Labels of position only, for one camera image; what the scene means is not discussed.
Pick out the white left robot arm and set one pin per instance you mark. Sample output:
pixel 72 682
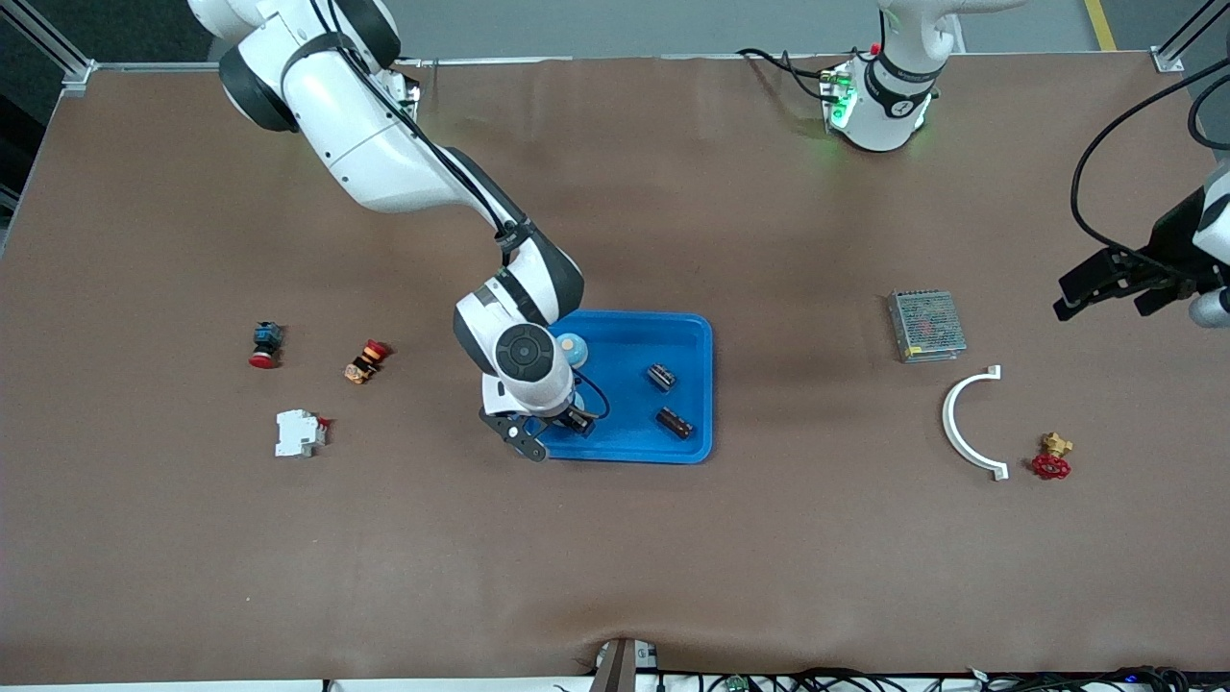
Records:
pixel 879 106

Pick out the brown table mat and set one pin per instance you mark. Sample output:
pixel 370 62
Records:
pixel 615 557

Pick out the small green circuit board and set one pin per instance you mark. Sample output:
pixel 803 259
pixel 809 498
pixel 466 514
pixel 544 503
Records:
pixel 736 684

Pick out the white curved plastic bracket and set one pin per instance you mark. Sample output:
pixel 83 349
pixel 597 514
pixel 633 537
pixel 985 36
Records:
pixel 949 423

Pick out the orange emergency stop button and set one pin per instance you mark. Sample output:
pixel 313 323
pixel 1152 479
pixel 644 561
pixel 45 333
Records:
pixel 363 365

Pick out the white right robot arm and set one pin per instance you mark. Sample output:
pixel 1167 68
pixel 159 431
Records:
pixel 365 144

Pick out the dark electrolytic capacitor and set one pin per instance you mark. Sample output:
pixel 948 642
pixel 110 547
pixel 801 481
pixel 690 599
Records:
pixel 661 377
pixel 675 423

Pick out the white circuit breaker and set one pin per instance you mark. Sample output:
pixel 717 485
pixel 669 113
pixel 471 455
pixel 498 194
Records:
pixel 296 434

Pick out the metal mesh power supply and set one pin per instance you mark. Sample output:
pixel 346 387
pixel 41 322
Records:
pixel 927 327

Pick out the blue plastic tray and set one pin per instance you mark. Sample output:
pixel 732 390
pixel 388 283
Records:
pixel 634 423

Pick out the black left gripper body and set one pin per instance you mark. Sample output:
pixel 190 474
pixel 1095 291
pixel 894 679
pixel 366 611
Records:
pixel 1174 234

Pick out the aluminium frame strut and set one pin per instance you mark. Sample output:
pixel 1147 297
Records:
pixel 77 75
pixel 1187 37

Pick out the light blue round knob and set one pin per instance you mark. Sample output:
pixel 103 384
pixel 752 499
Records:
pixel 575 352

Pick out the red push button blue body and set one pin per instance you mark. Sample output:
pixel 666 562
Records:
pixel 266 338

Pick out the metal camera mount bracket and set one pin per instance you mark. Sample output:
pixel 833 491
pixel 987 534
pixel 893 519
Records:
pixel 623 668

